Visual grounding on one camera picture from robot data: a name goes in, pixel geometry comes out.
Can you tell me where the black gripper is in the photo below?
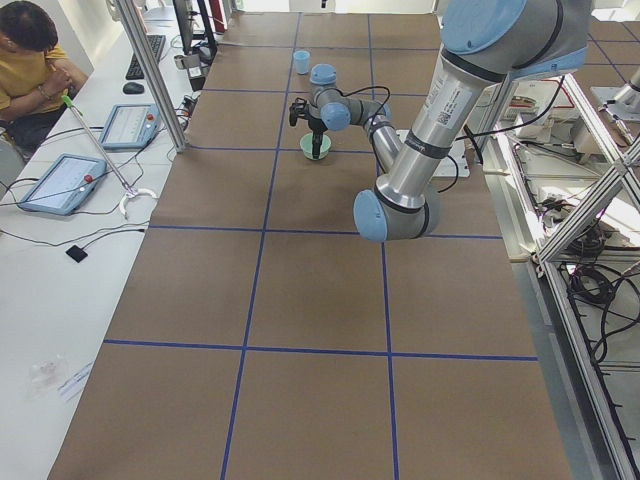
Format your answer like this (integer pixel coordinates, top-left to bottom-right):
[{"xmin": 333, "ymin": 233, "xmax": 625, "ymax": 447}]
[{"xmin": 307, "ymin": 103, "xmax": 327, "ymax": 159}]

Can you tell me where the mint green bowl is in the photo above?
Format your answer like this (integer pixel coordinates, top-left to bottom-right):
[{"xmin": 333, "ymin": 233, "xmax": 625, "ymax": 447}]
[{"xmin": 299, "ymin": 132, "xmax": 332, "ymax": 161}]

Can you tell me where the light blue plastic cup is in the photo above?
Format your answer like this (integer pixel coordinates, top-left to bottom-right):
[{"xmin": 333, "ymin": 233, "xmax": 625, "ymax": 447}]
[{"xmin": 293, "ymin": 50, "xmax": 311, "ymax": 75}]

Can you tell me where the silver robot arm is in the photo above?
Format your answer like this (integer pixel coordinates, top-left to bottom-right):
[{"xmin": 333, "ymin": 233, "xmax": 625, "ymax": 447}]
[{"xmin": 289, "ymin": 1, "xmax": 592, "ymax": 242}]

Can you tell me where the far teach pendant tablet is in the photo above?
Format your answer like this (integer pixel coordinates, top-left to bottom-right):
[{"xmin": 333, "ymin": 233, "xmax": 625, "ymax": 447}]
[{"xmin": 99, "ymin": 104, "xmax": 161, "ymax": 151}]

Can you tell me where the teach pendant tablet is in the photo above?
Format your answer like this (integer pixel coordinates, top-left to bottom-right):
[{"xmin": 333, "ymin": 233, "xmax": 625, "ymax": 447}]
[
  {"xmin": 99, "ymin": 104, "xmax": 161, "ymax": 151},
  {"xmin": 18, "ymin": 154, "xmax": 107, "ymax": 216}
]

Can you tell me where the black computer mouse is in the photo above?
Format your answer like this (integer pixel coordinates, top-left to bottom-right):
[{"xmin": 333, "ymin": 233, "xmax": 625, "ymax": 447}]
[{"xmin": 122, "ymin": 82, "xmax": 145, "ymax": 95}]

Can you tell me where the black keyboard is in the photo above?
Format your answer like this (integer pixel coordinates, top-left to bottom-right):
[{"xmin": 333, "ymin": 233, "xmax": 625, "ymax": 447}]
[{"xmin": 124, "ymin": 34, "xmax": 167, "ymax": 81}]

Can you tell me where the brown paper table mat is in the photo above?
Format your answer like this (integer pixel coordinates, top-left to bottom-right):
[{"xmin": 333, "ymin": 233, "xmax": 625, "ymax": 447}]
[{"xmin": 50, "ymin": 14, "xmax": 572, "ymax": 479}]

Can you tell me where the near teach pendant tablet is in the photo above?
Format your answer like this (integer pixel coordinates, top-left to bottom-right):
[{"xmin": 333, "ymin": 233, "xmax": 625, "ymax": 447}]
[{"xmin": 18, "ymin": 154, "xmax": 107, "ymax": 216}]

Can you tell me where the small black square pad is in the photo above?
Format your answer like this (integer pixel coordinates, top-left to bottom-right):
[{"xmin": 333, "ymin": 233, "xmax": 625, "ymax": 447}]
[{"xmin": 65, "ymin": 245, "xmax": 88, "ymax": 263}]

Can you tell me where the person in yellow shirt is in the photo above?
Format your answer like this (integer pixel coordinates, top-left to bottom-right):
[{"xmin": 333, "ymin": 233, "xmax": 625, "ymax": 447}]
[{"xmin": 1, "ymin": 1, "xmax": 88, "ymax": 153}]

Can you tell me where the clear plastic bag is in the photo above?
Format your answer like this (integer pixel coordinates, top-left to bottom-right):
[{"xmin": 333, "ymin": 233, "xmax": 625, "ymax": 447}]
[{"xmin": 27, "ymin": 354, "xmax": 68, "ymax": 399}]

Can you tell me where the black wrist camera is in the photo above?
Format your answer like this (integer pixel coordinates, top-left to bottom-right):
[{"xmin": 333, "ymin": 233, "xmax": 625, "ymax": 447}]
[{"xmin": 289, "ymin": 97, "xmax": 309, "ymax": 127}]

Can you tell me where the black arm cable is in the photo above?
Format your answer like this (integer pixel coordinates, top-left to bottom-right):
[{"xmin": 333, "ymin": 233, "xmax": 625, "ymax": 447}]
[{"xmin": 339, "ymin": 85, "xmax": 393, "ymax": 126}]

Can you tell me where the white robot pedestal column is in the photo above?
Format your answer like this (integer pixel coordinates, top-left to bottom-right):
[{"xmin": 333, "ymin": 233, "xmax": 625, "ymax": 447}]
[{"xmin": 391, "ymin": 130, "xmax": 469, "ymax": 182}]

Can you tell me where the green handled reacher grabber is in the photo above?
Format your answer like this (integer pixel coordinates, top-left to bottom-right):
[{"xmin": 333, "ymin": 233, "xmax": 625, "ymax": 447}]
[{"xmin": 61, "ymin": 95, "xmax": 158, "ymax": 219}]

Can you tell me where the aluminium frame post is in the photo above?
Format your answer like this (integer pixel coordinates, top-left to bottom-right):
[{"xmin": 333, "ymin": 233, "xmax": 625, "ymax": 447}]
[{"xmin": 114, "ymin": 0, "xmax": 187, "ymax": 153}]

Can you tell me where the aluminium truss frame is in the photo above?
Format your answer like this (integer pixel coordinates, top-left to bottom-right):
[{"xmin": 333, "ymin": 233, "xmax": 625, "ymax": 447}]
[{"xmin": 529, "ymin": 74, "xmax": 640, "ymax": 480}]

